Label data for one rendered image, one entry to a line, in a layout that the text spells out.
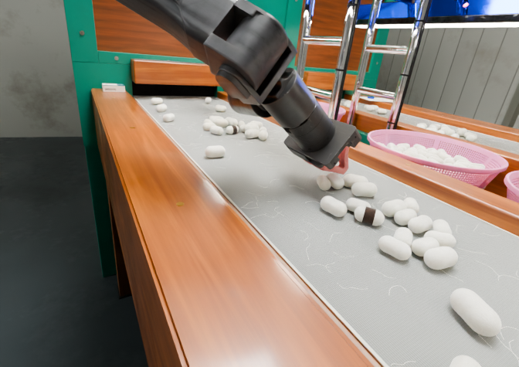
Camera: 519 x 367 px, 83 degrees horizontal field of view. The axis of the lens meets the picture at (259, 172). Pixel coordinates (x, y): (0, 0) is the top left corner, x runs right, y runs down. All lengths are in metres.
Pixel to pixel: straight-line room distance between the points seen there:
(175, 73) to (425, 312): 0.94
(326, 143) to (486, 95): 2.07
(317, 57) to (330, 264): 1.20
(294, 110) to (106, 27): 0.81
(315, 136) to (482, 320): 0.25
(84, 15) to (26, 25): 2.16
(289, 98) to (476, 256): 0.27
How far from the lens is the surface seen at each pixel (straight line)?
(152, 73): 1.03
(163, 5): 0.36
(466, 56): 2.55
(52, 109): 3.26
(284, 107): 0.35
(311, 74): 1.32
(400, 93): 0.91
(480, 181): 0.68
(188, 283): 0.23
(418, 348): 0.27
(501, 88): 2.39
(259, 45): 0.32
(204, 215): 0.30
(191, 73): 1.06
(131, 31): 1.09
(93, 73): 1.07
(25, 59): 3.24
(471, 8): 1.02
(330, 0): 1.46
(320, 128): 0.39
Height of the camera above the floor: 0.92
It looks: 23 degrees down
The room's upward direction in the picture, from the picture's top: 6 degrees clockwise
